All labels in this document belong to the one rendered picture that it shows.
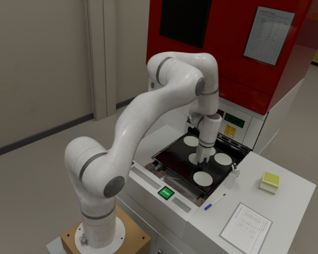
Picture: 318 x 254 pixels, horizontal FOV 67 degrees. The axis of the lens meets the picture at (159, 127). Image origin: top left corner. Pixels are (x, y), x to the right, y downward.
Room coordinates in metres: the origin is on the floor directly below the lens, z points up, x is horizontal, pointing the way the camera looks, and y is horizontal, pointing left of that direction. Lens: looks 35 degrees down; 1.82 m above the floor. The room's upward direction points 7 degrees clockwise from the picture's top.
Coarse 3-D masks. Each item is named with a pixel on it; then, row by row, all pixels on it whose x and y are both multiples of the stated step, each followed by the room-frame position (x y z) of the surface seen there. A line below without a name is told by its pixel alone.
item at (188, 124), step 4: (188, 124) 1.33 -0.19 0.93; (188, 128) 1.33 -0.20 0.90; (184, 132) 1.34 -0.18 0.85; (216, 140) 1.20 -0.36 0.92; (220, 140) 1.18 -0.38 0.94; (224, 140) 1.18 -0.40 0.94; (224, 144) 1.17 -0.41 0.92; (228, 144) 1.15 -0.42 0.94; (232, 144) 1.15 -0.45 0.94; (220, 148) 1.19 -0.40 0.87; (232, 148) 1.13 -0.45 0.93; (236, 148) 1.12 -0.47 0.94; (228, 152) 1.16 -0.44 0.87; (240, 152) 1.10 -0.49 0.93; (244, 152) 1.09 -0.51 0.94
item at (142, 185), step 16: (128, 176) 0.79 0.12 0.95; (144, 176) 0.80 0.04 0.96; (128, 192) 0.79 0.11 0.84; (144, 192) 0.73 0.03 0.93; (176, 192) 0.73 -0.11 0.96; (144, 208) 0.72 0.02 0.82; (160, 208) 0.67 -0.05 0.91; (176, 208) 0.64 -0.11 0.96; (192, 208) 0.65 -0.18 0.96; (176, 224) 0.61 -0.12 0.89
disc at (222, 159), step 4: (216, 156) 1.07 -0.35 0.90; (220, 156) 1.08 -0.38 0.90; (224, 156) 1.08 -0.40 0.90; (228, 156) 1.09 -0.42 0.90; (216, 160) 1.04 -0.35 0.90; (220, 160) 1.04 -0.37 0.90; (224, 160) 1.05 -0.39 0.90; (228, 160) 1.05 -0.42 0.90; (224, 164) 1.01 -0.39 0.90; (228, 164) 1.02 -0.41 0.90
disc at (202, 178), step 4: (196, 172) 0.92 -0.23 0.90; (200, 172) 0.93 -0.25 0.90; (204, 172) 0.93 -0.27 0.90; (196, 176) 0.90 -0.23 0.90; (200, 176) 0.90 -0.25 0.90; (204, 176) 0.90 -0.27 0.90; (208, 176) 0.91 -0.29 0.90; (196, 180) 0.87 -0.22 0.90; (200, 180) 0.87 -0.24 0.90; (204, 180) 0.87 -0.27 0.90; (208, 180) 0.88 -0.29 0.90; (212, 180) 0.88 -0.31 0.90; (200, 184) 0.84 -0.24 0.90; (204, 184) 0.85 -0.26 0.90; (208, 184) 0.85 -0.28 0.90
